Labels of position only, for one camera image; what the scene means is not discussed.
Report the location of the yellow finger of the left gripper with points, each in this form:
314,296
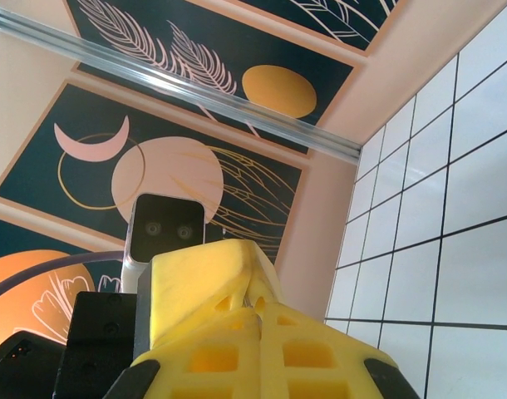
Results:
266,274
195,287

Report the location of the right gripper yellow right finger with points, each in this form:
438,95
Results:
320,365

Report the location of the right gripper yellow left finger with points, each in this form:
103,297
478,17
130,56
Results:
203,365

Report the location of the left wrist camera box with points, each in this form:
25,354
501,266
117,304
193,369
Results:
166,224

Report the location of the aluminium corner post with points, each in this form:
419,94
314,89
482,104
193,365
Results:
174,89

